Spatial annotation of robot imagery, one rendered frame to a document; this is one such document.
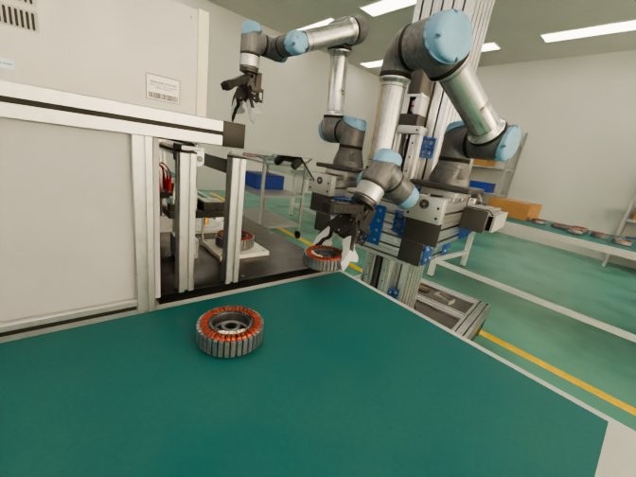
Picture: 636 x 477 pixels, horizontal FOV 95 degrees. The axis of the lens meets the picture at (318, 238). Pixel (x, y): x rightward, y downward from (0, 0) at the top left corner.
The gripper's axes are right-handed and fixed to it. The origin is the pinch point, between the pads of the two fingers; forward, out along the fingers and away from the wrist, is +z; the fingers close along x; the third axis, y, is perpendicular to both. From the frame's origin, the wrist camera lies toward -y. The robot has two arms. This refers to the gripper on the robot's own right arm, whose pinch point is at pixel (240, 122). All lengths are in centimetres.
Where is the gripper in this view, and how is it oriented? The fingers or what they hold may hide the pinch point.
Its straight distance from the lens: 130.9
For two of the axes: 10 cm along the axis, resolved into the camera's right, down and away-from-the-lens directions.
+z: -1.4, 9.5, 2.8
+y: 6.5, -1.2, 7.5
